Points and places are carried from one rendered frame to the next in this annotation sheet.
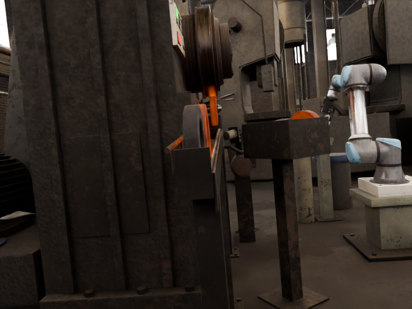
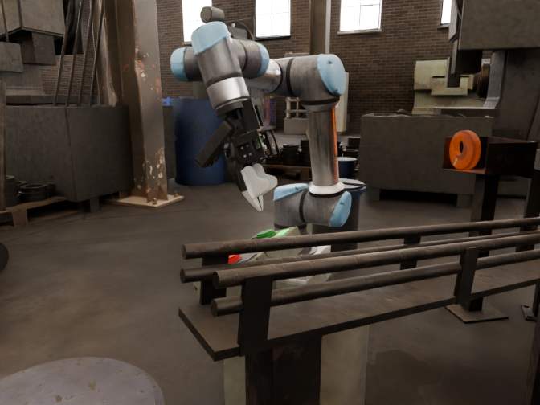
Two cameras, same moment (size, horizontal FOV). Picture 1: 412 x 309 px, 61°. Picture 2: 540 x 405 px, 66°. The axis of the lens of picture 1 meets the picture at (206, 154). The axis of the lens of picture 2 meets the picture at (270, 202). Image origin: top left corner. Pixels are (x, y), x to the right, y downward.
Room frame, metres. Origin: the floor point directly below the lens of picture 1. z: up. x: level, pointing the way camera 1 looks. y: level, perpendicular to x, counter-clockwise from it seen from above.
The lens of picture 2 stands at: (3.21, -0.55, 0.87)
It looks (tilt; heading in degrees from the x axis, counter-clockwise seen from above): 14 degrees down; 200
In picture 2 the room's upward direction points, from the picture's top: straight up
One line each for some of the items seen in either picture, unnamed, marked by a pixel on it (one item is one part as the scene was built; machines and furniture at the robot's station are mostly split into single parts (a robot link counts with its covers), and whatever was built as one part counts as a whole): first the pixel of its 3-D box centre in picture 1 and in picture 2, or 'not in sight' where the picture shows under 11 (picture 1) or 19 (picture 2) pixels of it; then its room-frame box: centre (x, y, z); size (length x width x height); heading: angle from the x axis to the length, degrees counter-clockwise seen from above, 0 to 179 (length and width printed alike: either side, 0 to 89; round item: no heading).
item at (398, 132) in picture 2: not in sight; (421, 153); (-0.89, -0.55, 0.39); 1.03 x 0.83 x 0.79; 90
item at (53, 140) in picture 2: not in sight; (93, 149); (0.17, -3.38, 0.43); 1.23 x 0.93 x 0.87; 174
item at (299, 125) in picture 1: (289, 212); (477, 227); (1.37, -0.31, 0.36); 0.26 x 0.20 x 0.72; 31
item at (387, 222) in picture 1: (391, 222); not in sight; (1.87, -0.96, 0.13); 0.40 x 0.40 x 0.26; 86
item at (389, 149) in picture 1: (387, 150); (292, 202); (1.86, -0.96, 0.52); 0.13 x 0.12 x 0.14; 81
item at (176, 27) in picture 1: (178, 30); not in sight; (1.57, 0.07, 1.15); 0.26 x 0.02 x 0.18; 176
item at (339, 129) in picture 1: (330, 146); not in sight; (4.26, -1.51, 0.39); 1.03 x 0.83 x 0.77; 101
